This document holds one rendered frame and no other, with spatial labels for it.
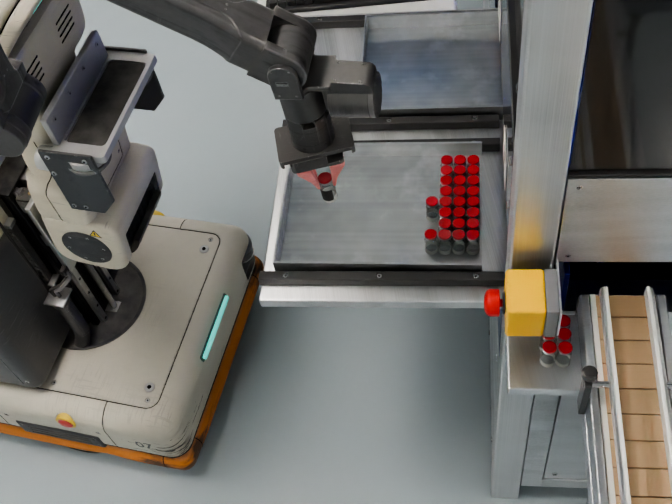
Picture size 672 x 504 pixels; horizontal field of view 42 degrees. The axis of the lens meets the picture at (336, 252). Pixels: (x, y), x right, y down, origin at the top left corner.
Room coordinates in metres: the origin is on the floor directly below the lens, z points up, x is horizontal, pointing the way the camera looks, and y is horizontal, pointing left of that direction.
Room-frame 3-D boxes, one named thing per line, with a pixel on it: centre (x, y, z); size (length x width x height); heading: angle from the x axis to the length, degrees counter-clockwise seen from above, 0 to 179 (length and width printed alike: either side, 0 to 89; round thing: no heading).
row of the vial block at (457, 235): (0.88, -0.22, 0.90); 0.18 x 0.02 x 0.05; 165
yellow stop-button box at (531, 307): (0.61, -0.25, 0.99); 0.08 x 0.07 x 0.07; 76
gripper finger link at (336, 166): (0.80, 0.00, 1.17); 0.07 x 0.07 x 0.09; 89
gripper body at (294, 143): (0.80, 0.00, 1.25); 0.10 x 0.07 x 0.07; 89
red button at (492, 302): (0.62, -0.21, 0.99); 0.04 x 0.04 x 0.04; 76
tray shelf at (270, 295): (1.07, -0.18, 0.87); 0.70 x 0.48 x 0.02; 166
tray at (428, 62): (1.21, -0.29, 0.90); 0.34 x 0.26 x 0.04; 76
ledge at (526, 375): (0.59, -0.29, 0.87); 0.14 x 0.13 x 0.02; 76
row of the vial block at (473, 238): (0.87, -0.24, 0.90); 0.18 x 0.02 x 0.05; 165
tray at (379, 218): (0.91, -0.09, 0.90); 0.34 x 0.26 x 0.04; 75
